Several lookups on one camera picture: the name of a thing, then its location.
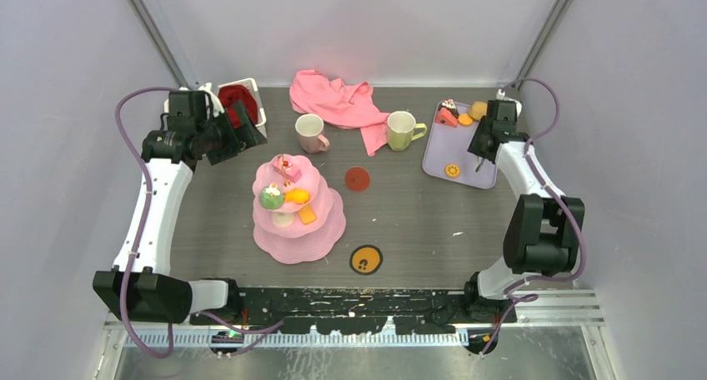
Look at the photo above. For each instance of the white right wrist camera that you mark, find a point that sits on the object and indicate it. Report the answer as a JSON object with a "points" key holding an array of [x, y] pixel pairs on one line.
{"points": [[501, 96]]}

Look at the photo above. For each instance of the orange lotus-root cookie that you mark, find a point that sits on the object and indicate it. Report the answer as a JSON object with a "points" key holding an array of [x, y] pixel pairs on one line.
{"points": [[452, 170]]}

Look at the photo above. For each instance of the metal serving tongs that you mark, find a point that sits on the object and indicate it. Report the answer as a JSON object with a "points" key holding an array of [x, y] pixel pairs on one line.
{"points": [[480, 164]]}

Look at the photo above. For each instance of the chocolate cake slice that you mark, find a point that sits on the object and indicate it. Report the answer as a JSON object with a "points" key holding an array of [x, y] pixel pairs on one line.
{"points": [[450, 105]]}

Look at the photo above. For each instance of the golden round bun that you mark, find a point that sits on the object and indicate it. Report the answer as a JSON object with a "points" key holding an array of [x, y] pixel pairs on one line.
{"points": [[478, 110]]}

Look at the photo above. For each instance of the white plastic basket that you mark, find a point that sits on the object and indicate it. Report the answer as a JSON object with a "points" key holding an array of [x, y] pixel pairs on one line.
{"points": [[251, 85]]}

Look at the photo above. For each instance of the pink cloth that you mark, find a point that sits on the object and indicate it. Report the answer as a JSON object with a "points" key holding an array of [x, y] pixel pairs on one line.
{"points": [[346, 106]]}

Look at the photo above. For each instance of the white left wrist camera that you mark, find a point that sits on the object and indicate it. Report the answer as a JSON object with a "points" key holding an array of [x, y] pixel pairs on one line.
{"points": [[210, 93]]}

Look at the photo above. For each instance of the lavender serving tray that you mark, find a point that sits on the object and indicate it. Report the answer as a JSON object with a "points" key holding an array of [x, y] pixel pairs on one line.
{"points": [[448, 145]]}

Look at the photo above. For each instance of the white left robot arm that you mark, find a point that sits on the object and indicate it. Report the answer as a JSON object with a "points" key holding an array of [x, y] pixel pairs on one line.
{"points": [[138, 286]]}

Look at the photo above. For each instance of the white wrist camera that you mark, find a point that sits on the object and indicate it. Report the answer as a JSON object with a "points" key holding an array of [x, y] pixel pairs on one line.
{"points": [[501, 96], [210, 93]]}

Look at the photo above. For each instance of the orange wafer bar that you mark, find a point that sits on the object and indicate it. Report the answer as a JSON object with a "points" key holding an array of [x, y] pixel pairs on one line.
{"points": [[306, 215]]}

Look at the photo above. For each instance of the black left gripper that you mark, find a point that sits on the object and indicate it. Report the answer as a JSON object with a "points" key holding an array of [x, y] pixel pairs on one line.
{"points": [[248, 137]]}

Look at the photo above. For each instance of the green frog macaron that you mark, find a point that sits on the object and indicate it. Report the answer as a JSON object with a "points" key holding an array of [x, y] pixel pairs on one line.
{"points": [[271, 197]]}

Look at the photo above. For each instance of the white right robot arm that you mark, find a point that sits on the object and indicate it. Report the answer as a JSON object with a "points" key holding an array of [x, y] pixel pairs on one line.
{"points": [[542, 240]]}

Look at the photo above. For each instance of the white round cake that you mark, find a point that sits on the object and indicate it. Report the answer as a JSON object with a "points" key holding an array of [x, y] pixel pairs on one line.
{"points": [[282, 219]]}

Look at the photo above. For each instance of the red round coaster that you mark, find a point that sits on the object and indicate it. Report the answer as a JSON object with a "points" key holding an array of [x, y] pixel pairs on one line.
{"points": [[357, 179]]}

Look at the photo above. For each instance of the orange fish-shaped cookie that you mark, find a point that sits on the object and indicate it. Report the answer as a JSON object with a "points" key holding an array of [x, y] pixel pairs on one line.
{"points": [[297, 196]]}

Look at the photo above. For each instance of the small orange round cookie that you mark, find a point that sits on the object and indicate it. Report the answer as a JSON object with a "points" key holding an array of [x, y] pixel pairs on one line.
{"points": [[465, 120]]}

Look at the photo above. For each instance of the green mug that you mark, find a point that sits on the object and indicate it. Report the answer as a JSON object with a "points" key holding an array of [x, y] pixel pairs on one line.
{"points": [[402, 129]]}

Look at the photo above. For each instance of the dark red towel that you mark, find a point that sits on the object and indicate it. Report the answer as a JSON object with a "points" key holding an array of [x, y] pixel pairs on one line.
{"points": [[230, 96]]}

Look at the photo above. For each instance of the orange round sticker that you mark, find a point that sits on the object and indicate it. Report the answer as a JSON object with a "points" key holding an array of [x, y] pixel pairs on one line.
{"points": [[366, 260]]}

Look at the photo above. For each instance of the pink three-tier dessert stand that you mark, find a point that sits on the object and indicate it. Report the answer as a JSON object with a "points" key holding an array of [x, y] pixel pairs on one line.
{"points": [[298, 243]]}

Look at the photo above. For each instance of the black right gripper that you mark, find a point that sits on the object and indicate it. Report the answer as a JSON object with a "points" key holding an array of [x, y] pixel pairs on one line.
{"points": [[476, 147]]}

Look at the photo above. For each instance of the pink cherry cake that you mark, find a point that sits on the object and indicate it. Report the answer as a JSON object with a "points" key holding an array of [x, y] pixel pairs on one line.
{"points": [[285, 167]]}

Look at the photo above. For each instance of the pink mug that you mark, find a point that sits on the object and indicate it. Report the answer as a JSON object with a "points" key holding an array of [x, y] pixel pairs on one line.
{"points": [[309, 128]]}

